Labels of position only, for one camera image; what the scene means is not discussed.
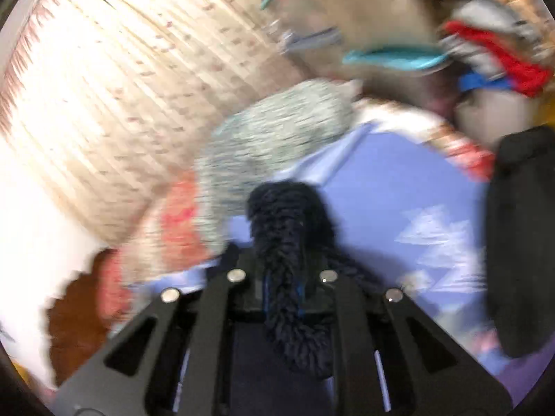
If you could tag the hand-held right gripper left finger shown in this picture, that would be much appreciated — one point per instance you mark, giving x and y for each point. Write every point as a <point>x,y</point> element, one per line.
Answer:
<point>219,312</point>

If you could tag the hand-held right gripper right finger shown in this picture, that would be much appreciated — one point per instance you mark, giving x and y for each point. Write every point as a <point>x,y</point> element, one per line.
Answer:
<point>347,312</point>

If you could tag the dark navy fuzzy garment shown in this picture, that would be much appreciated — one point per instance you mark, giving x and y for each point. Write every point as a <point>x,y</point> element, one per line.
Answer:
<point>290,234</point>

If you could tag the blue triangle print bed sheet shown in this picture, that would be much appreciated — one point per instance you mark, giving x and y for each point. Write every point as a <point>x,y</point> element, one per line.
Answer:
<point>390,190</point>

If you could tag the brown wooden furniture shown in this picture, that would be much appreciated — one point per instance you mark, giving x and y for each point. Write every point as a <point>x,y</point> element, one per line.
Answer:
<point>82,325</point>

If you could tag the grey speckled knit cloth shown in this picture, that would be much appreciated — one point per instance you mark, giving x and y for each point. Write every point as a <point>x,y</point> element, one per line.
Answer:
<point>277,138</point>

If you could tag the black cloth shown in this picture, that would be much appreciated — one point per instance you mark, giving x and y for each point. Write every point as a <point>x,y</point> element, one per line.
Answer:
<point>524,242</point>

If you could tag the beige patterned curtain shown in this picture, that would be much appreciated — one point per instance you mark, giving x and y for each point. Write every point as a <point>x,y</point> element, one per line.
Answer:
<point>130,95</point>

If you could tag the beige cloth with teal trim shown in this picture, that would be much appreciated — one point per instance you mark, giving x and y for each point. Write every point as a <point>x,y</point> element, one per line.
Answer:
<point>373,13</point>

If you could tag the grey and red cloth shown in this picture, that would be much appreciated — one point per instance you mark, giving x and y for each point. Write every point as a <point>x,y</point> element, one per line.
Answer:
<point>498,39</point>

